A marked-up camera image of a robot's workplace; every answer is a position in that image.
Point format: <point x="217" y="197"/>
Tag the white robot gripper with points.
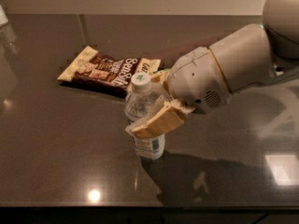
<point x="196" y="79"/>

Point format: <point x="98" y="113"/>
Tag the clear blue-label plastic bottle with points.
<point x="139" y="103"/>

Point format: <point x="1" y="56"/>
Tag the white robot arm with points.
<point x="260" y="55"/>

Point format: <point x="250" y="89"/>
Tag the green jalapeno chip bag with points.
<point x="164" y="70"/>

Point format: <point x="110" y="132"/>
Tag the brown sea salt snack bag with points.
<point x="97" y="71"/>

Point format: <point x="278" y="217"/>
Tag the white object at left edge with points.
<point x="3" y="16"/>

